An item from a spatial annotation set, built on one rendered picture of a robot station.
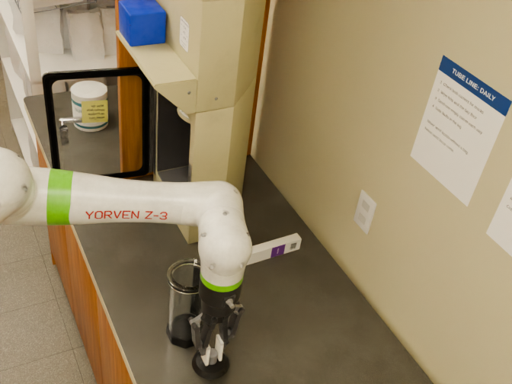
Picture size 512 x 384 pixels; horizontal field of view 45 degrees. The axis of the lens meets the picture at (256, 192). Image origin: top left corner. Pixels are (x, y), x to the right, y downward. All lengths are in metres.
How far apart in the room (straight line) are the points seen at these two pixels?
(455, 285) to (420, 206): 0.21
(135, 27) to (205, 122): 0.30
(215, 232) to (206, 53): 0.51
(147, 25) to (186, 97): 0.23
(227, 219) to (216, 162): 0.52
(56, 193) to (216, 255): 0.34
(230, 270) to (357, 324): 0.64
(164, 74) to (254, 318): 0.70
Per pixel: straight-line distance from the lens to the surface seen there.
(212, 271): 1.24
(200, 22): 1.51
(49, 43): 2.97
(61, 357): 2.83
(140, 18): 1.68
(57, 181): 1.28
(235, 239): 1.21
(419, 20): 1.51
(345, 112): 1.78
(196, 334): 1.42
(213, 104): 1.62
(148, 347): 1.65
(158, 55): 1.67
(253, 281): 1.82
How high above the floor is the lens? 2.25
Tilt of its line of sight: 38 degrees down
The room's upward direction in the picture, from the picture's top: 8 degrees clockwise
